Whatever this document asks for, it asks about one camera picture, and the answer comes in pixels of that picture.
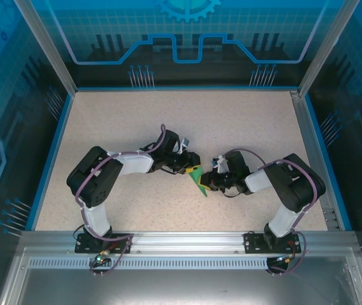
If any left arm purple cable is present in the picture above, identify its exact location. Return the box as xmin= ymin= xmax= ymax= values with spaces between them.
xmin=74 ymin=123 xmax=134 ymax=277

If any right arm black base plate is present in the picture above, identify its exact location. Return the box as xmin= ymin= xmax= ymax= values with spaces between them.
xmin=243 ymin=231 xmax=302 ymax=254

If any blue table edge strip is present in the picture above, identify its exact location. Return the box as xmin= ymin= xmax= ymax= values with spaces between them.
xmin=304 ymin=94 xmax=354 ymax=231
xmin=24 ymin=93 xmax=74 ymax=231

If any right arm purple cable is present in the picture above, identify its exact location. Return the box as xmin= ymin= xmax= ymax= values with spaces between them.
xmin=224 ymin=147 xmax=327 ymax=277

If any cable connector with green light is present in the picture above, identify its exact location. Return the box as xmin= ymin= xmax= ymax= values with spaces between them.
xmin=94 ymin=249 xmax=111 ymax=265

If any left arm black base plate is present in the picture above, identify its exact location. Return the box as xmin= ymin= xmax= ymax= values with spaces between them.
xmin=75 ymin=233 xmax=133 ymax=254

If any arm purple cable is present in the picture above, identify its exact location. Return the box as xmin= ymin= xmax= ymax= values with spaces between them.
xmin=224 ymin=147 xmax=327 ymax=277
xmin=74 ymin=123 xmax=134 ymax=277

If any aluminium side rail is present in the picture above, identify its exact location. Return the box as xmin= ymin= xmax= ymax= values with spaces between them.
xmin=290 ymin=90 xmax=342 ymax=231

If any slotted grey cable duct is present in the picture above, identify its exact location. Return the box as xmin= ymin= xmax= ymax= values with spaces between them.
xmin=28 ymin=257 xmax=354 ymax=271

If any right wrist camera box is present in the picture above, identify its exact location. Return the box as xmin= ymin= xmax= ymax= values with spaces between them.
xmin=211 ymin=154 xmax=230 ymax=175

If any brushed metal sheet panel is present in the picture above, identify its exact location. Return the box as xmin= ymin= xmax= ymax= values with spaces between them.
xmin=0 ymin=247 xmax=362 ymax=305

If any green paper sheet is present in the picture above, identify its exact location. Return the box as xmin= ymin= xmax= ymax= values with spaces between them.
xmin=189 ymin=168 xmax=209 ymax=199

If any aluminium frame post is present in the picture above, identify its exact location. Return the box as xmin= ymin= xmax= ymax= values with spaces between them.
xmin=13 ymin=0 xmax=77 ymax=96
xmin=298 ymin=0 xmax=361 ymax=96

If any cable connector with orange light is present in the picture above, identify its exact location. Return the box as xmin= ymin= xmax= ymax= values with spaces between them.
xmin=274 ymin=254 xmax=297 ymax=264

